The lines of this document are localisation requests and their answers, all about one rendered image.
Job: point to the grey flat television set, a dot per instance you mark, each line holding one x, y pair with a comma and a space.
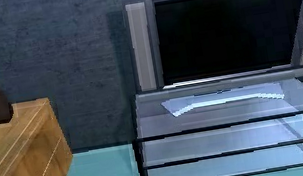
228, 33

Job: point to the glass television stand black frame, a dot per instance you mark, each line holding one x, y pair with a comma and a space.
234, 137

